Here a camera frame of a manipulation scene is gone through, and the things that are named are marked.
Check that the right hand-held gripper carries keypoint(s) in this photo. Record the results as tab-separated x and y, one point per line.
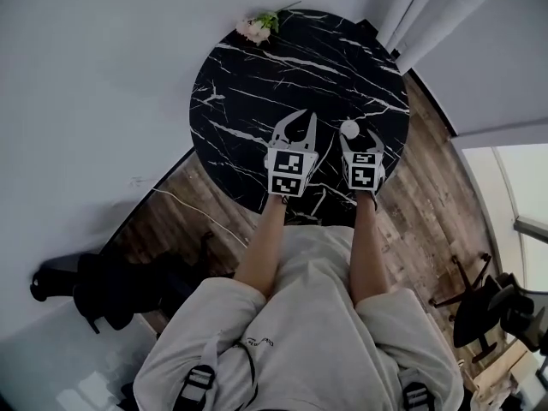
361	171

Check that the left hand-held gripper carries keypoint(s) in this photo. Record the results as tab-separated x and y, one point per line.
284	171

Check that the person's left forearm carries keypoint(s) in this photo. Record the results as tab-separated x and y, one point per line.
263	246

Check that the person's right forearm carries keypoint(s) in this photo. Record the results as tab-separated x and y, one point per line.
370	251

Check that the round black marble table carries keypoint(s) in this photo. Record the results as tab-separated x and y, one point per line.
265	84

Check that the pink artificial flower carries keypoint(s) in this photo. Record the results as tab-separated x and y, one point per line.
257	28

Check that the white curtain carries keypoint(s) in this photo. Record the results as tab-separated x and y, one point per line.
432	11

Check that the window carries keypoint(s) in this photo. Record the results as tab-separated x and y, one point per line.
514	195

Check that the person's light shirt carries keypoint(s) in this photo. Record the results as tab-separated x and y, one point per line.
317	315

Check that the black mesh office chair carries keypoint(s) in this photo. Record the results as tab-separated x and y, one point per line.
479	315
55	276
128	289

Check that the light wooden desk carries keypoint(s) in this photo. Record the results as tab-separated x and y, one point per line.
505	383

